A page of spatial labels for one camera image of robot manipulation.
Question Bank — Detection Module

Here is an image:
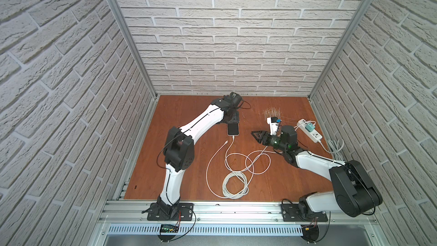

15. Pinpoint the white charging cable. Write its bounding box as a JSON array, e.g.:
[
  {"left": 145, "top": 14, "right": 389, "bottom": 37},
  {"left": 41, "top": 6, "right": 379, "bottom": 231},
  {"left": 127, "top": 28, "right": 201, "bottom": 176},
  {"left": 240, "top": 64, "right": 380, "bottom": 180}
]
[
  {"left": 223, "top": 120, "right": 317, "bottom": 178},
  {"left": 205, "top": 139, "right": 250, "bottom": 199}
]

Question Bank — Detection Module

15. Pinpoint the phone with pink case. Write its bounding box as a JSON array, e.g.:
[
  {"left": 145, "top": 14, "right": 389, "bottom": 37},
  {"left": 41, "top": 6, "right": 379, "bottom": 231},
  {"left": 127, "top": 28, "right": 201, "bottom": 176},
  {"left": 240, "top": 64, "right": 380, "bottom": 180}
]
[{"left": 227, "top": 123, "right": 240, "bottom": 136}]

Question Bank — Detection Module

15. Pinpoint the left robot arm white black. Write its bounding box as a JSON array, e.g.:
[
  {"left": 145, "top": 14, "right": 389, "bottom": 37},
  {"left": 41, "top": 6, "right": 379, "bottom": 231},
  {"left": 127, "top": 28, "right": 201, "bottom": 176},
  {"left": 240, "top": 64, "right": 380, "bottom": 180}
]
[{"left": 157, "top": 92, "right": 243, "bottom": 218}]

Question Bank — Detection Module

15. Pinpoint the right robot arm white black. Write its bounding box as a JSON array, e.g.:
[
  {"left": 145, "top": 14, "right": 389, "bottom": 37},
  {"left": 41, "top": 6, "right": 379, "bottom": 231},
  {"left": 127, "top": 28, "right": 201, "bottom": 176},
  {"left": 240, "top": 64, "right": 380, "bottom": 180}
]
[{"left": 251, "top": 126, "right": 383, "bottom": 219}]

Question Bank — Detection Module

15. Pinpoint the teal USB charger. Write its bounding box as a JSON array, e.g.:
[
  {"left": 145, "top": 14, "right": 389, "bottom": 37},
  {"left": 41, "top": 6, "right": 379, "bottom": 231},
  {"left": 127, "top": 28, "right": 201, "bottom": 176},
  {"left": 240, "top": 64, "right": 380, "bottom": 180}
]
[{"left": 305, "top": 123, "right": 315, "bottom": 132}]

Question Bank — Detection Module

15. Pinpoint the white power strip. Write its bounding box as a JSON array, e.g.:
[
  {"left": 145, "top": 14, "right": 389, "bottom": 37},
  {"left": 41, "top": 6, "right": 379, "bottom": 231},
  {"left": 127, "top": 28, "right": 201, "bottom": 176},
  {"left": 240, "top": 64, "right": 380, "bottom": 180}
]
[{"left": 295, "top": 119, "right": 323, "bottom": 143}]

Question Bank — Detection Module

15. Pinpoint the right controller board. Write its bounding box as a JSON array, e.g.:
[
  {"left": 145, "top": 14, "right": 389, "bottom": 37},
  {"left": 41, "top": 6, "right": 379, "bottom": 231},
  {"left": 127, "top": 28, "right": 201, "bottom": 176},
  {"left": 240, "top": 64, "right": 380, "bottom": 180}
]
[{"left": 301, "top": 225, "right": 320, "bottom": 244}]

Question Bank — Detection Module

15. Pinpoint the controller board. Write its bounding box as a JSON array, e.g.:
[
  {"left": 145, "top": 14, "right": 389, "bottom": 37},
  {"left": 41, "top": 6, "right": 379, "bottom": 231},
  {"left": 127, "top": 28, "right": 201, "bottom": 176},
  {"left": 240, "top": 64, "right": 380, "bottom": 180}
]
[
  {"left": 301, "top": 225, "right": 320, "bottom": 244},
  {"left": 159, "top": 224, "right": 180, "bottom": 234}
]

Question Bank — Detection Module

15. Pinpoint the left controller board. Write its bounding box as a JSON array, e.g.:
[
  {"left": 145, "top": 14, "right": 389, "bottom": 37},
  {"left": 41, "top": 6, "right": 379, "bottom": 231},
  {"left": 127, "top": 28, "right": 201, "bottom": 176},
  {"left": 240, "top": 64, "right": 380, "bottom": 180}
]
[{"left": 159, "top": 224, "right": 180, "bottom": 234}]

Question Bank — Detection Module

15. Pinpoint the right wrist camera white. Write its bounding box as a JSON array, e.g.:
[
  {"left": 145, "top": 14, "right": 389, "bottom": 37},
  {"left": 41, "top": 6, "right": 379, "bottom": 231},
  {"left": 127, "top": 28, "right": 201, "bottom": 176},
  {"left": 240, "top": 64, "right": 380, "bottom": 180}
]
[{"left": 266, "top": 117, "right": 282, "bottom": 136}]

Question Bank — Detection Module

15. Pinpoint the grey power strip cord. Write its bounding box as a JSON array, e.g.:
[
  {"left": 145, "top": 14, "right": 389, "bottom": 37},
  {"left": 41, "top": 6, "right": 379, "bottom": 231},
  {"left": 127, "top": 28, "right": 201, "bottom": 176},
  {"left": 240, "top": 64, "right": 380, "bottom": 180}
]
[{"left": 317, "top": 136, "right": 346, "bottom": 165}]

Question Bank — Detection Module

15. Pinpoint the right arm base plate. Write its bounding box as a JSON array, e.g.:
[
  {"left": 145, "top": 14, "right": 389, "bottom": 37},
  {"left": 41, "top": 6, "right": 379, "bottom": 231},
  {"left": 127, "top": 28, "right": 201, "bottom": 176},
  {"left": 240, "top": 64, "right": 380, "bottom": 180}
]
[{"left": 281, "top": 202, "right": 328, "bottom": 223}]

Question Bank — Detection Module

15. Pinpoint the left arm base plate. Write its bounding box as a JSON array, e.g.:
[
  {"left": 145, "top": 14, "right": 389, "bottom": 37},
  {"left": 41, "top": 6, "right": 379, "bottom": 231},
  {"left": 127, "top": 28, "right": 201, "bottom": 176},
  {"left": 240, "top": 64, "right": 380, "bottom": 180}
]
[{"left": 142, "top": 203, "right": 194, "bottom": 222}]

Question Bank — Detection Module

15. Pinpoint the aluminium front rail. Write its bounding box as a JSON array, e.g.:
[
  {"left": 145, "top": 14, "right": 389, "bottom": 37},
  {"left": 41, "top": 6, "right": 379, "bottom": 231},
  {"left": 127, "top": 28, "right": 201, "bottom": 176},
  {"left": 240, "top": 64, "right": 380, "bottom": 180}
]
[{"left": 98, "top": 200, "right": 379, "bottom": 240}]

